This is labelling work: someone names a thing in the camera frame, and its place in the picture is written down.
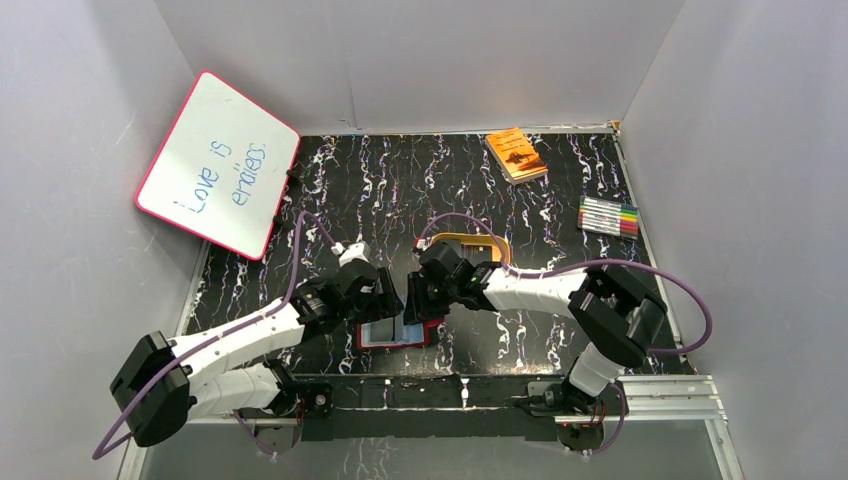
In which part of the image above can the orange book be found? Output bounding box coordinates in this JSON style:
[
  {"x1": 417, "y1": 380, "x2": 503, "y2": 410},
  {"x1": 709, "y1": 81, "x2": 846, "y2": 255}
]
[{"x1": 484, "y1": 128, "x2": 548, "y2": 185}]

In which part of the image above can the pack of coloured markers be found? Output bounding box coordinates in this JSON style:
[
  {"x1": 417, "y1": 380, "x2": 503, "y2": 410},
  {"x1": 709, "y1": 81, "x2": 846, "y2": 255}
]
[{"x1": 577, "y1": 196, "x2": 640, "y2": 241}]

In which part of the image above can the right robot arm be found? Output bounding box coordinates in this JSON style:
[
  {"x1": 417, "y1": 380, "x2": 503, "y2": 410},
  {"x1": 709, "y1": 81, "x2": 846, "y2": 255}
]
[{"x1": 404, "y1": 242, "x2": 668, "y2": 414}]

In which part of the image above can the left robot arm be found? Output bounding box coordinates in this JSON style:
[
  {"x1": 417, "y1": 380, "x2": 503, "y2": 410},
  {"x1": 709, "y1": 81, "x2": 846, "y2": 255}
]
[{"x1": 110, "y1": 243, "x2": 403, "y2": 447}]

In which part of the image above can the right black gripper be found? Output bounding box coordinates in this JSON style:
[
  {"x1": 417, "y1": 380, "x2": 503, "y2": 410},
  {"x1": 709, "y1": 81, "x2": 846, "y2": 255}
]
[{"x1": 400, "y1": 271, "x2": 457, "y2": 326}]

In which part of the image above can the aluminium frame rail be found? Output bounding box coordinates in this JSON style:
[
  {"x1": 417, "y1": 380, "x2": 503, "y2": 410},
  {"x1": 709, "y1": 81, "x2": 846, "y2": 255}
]
[{"x1": 619, "y1": 375, "x2": 727, "y2": 421}]

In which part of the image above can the pink framed whiteboard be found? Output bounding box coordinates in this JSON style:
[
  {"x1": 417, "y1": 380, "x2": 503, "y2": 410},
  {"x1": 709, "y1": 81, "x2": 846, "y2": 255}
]
[{"x1": 135, "y1": 71, "x2": 301, "y2": 260}]

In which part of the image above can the red card holder wallet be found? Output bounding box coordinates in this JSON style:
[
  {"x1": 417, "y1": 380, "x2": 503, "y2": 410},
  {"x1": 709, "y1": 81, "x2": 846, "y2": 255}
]
[{"x1": 357, "y1": 316, "x2": 444, "y2": 350}]

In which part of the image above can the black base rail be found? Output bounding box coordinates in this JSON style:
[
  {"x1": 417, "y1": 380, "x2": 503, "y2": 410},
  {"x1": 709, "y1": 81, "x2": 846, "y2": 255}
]
[{"x1": 235, "y1": 374, "x2": 627, "y2": 444}]

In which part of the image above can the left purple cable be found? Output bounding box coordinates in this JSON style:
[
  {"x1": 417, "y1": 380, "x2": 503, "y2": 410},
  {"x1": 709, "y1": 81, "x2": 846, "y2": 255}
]
[{"x1": 91, "y1": 210, "x2": 349, "y2": 462}]

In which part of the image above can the gold oval tray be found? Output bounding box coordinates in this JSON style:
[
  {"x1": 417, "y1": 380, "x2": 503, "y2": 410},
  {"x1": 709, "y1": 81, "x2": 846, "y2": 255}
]
[{"x1": 426, "y1": 232, "x2": 512, "y2": 264}]

